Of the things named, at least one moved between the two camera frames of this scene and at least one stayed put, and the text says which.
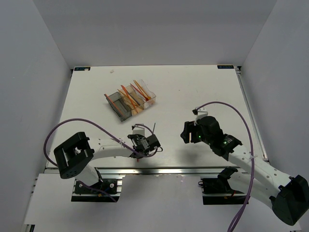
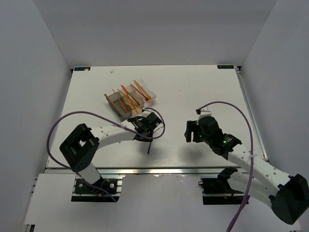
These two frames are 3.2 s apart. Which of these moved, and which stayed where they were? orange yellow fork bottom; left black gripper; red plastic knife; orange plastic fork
Moved: left black gripper
Stayed: red plastic knife; orange yellow fork bottom; orange plastic fork
